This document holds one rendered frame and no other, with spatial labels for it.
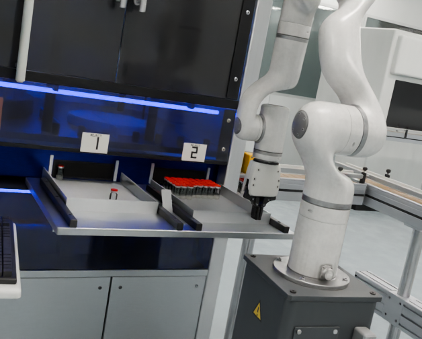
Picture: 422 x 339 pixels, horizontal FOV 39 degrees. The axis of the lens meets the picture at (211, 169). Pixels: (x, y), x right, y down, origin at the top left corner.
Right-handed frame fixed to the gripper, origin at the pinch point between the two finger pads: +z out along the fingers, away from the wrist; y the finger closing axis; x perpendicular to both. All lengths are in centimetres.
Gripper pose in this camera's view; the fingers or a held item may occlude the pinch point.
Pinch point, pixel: (257, 212)
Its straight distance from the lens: 173.9
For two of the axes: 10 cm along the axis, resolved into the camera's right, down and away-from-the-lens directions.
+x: 4.4, 2.1, -8.7
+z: -1.6, 9.7, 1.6
